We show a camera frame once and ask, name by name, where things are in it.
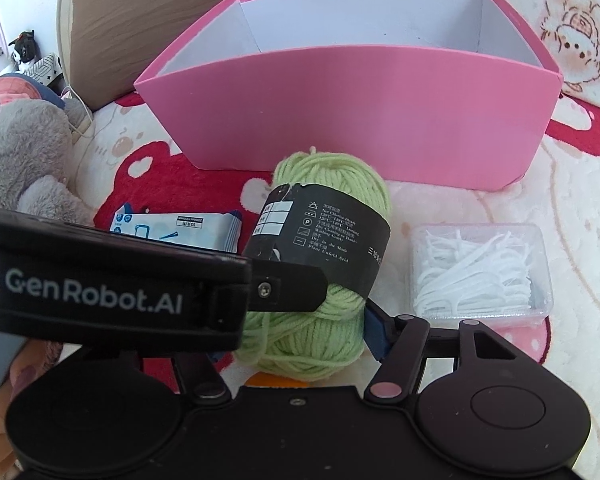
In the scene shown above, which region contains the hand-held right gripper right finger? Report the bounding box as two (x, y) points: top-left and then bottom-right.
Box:
(362, 299), (531, 403)

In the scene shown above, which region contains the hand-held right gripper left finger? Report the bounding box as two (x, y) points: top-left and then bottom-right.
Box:
(72, 345), (233, 405)

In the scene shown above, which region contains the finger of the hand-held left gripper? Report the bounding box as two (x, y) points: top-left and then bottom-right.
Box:
(247, 259), (330, 314)

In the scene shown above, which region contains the green yarn ball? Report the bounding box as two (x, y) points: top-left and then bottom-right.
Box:
(235, 146), (393, 380)

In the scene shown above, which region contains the orange makeup sponge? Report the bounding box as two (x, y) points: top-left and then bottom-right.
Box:
(247, 372), (311, 390)

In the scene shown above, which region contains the blue wet wipes packet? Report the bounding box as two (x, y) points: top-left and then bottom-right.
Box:
(109, 202), (243, 253)

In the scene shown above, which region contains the clear box of floss picks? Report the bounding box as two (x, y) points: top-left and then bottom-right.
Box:
(409, 224), (552, 322)

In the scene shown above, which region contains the pink cardboard box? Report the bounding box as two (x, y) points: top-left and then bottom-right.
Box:
(133, 0), (563, 192)

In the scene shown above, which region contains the grey plush toy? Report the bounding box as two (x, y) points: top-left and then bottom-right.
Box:
(0, 55), (98, 228)

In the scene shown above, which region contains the pink and blue cushion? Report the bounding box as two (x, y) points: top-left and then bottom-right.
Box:
(0, 72), (66, 108)

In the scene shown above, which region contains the striped nightstand cloth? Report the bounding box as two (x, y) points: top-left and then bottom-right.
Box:
(17, 52), (63, 86)

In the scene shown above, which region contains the black-haired doll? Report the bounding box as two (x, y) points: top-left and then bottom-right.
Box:
(7, 30), (41, 66)

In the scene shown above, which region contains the brown embroidered pillow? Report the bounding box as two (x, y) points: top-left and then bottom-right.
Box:
(70, 0), (413, 111)

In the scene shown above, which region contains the pink checked pillow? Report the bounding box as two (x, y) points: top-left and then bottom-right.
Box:
(412, 0), (600, 111)

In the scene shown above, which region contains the white cable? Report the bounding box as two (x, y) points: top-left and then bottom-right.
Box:
(60, 85), (95, 137)

